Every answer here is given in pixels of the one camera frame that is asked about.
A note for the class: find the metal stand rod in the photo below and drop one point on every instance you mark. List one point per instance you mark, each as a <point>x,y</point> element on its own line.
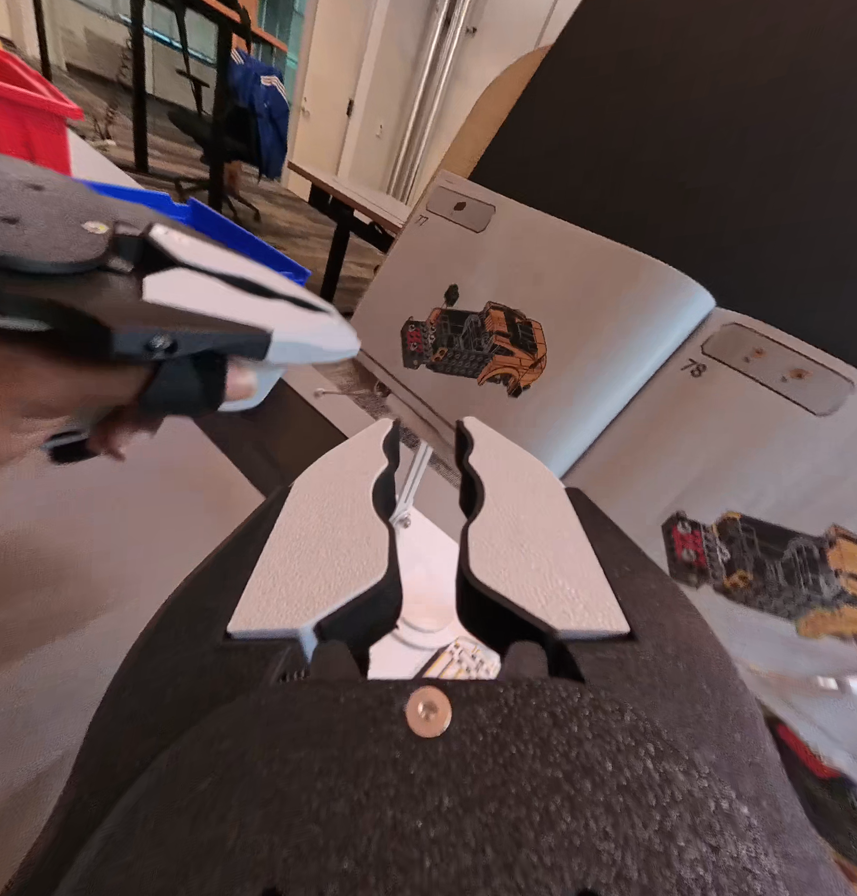
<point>413,483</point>

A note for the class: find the person's left hand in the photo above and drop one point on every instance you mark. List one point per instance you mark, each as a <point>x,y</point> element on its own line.
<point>43,392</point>

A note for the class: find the red storage bin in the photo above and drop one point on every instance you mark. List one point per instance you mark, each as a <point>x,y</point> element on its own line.
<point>22,112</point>

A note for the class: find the background standing desk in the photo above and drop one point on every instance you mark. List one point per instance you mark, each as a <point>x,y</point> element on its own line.
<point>141,70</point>

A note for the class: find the lego sticker sheet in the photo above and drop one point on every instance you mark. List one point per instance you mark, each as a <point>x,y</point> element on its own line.
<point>463,661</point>

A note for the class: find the white stand base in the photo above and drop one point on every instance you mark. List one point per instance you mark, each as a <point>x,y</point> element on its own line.
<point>425,581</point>

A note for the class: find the blue jacket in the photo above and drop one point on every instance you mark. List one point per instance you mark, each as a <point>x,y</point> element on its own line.
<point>264,112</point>

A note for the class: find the black backdrop panel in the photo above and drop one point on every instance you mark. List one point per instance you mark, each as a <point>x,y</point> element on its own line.
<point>715,140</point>

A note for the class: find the lego instruction booklet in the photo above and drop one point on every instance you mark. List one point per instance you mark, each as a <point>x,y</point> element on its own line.
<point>610,315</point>

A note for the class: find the lego set box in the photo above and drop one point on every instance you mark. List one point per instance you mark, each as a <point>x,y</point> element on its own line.
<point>820,791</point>

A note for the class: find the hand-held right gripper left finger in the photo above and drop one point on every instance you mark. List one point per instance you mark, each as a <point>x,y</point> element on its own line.
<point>316,553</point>

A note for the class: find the tan rounded wooden board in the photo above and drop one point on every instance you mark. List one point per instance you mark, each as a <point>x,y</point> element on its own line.
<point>491,119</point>

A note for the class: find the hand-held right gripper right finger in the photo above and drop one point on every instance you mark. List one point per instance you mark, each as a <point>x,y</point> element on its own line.
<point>540,553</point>

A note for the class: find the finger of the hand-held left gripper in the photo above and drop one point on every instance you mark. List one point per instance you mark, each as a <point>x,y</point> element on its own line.
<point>274,322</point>
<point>225,262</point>

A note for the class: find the black office chair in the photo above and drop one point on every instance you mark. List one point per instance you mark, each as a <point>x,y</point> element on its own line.
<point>211,147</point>

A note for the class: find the blue storage bin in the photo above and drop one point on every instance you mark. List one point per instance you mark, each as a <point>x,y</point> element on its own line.
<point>246,238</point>

